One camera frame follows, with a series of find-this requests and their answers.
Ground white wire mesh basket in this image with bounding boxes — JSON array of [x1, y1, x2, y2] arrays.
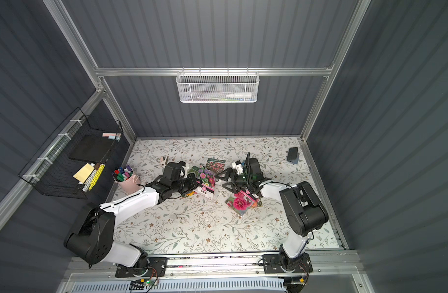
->
[[176, 72, 260, 104]]

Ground yellow sticky note pad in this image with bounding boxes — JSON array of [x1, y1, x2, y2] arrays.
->
[[73, 163, 94, 184]]

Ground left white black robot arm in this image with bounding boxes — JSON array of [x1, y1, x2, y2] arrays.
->
[[64, 162, 203, 269]]

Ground pink carnation seed packet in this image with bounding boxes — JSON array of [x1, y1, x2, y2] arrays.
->
[[225, 190, 262, 216]]

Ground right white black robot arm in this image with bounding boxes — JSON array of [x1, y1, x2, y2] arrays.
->
[[216, 157, 329, 266]]

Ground red pink field seed packet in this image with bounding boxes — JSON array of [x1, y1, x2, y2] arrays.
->
[[205, 158, 226, 175]]

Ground black wire wall basket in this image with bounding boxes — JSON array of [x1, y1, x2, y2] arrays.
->
[[19, 109, 123, 199]]

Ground black notebook in basket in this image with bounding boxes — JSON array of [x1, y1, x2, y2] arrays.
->
[[68, 135, 118, 163]]

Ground pink marker cup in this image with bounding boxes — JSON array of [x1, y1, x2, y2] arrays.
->
[[113, 166, 140, 195]]

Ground white bottle in basket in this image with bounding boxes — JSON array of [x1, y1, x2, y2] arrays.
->
[[226, 92, 253, 101]]

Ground yellow sunflower seed packet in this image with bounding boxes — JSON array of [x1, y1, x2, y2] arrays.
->
[[187, 166, 203, 179]]

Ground black rectangular eraser block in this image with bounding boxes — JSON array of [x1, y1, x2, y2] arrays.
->
[[286, 146, 299, 164]]

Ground purple pink flower seed packet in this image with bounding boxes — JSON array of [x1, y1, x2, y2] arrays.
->
[[194, 167, 215, 200]]

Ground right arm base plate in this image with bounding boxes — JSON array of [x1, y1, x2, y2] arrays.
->
[[258, 253, 313, 274]]

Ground small white pink clip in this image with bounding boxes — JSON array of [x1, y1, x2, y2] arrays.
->
[[160, 156, 169, 167]]

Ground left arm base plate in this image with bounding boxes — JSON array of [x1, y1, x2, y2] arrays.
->
[[115, 257, 168, 278]]

